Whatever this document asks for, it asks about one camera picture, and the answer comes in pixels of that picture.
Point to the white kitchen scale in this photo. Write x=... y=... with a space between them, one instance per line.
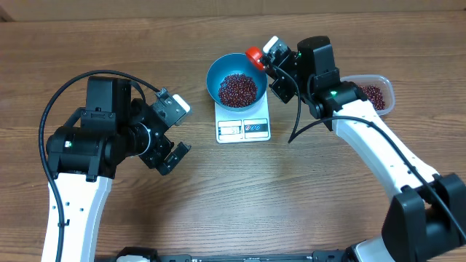
x=251 y=125

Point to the red beans in container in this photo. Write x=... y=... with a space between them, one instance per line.
x=374 y=94

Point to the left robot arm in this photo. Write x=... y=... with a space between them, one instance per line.
x=80 y=158

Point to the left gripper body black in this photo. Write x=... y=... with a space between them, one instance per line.
x=156 y=150

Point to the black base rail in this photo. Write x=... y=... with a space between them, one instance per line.
x=149 y=254

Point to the blue bowl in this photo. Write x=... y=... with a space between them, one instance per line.
x=235 y=63

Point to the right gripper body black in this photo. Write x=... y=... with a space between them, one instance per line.
x=286 y=91

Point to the red beans in bowl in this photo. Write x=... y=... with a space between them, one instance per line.
x=237 y=91

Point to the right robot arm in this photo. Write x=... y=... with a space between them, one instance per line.
x=426 y=216

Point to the red measuring scoop blue handle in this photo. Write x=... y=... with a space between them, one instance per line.
x=254 y=54

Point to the clear plastic container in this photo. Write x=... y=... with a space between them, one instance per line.
x=381 y=82

